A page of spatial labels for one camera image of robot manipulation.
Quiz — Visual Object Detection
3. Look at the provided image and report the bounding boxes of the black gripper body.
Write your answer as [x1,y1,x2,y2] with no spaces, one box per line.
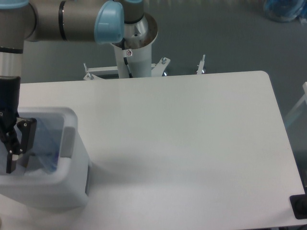
[0,76,21,133]

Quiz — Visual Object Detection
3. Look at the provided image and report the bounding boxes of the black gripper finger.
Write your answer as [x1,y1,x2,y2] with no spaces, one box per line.
[0,117,37,173]

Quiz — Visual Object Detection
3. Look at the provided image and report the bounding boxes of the clear plastic water bottle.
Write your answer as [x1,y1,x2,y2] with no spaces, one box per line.
[30,118,62,174]

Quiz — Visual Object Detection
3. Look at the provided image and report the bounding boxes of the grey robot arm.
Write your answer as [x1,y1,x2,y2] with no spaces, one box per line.
[0,0,144,173]

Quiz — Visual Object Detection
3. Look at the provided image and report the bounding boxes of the white trash can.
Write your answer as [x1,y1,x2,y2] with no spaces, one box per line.
[0,107,92,208]

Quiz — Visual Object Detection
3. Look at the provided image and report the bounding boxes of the blue plastic bag on floor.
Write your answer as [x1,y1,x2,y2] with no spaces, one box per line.
[263,0,307,23]

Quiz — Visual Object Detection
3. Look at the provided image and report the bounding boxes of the black device at table corner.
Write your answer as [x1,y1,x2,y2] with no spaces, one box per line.
[290,194,307,219]

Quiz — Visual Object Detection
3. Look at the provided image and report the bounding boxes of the black cable on pedestal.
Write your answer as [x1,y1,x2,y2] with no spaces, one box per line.
[121,38,133,79]

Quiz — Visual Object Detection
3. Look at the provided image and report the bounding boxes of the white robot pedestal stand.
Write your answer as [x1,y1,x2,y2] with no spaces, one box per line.
[83,12,206,81]

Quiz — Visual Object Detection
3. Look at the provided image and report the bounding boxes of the white frame at right edge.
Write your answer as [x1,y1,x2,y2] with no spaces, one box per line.
[284,82,307,129]

